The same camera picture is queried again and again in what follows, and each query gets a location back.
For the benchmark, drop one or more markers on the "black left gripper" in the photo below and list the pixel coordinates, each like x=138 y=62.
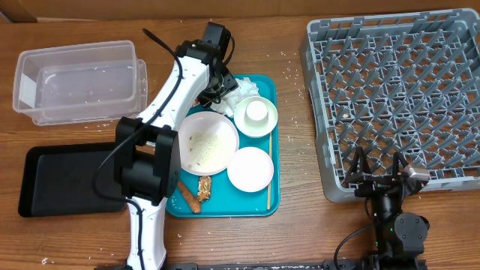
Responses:
x=230 y=84

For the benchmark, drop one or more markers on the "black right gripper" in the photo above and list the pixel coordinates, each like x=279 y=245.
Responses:
x=372 y=182

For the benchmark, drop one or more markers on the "white cup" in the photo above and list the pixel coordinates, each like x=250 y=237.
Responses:
x=257 y=111

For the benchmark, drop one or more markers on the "light green bowl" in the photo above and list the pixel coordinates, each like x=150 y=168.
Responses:
x=251 y=128

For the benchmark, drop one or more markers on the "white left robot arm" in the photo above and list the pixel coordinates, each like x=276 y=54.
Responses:
x=147 y=157

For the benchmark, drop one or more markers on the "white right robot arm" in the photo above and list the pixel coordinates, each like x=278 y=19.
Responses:
x=400 y=235

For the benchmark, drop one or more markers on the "grey dishwasher rack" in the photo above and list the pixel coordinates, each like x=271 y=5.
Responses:
x=404 y=82

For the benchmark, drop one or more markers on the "large pink plate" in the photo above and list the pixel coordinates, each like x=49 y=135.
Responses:
x=207 y=141

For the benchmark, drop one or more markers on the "wooden chopstick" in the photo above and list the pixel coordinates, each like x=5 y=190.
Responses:
x=270 y=171

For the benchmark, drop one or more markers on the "teal plastic tray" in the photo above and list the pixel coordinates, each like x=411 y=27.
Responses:
x=227 y=201

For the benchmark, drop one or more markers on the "brown food scrap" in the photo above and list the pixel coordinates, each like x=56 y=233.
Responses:
x=204 y=188

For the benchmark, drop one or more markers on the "clear plastic bin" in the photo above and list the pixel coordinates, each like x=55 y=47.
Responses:
x=90 y=82

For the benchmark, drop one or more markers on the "brown sausage piece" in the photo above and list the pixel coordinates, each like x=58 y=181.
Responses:
x=192 y=201

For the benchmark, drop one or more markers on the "black plastic tray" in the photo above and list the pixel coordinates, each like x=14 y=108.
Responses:
x=57 y=180

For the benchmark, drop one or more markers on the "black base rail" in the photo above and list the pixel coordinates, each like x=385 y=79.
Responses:
x=345 y=264

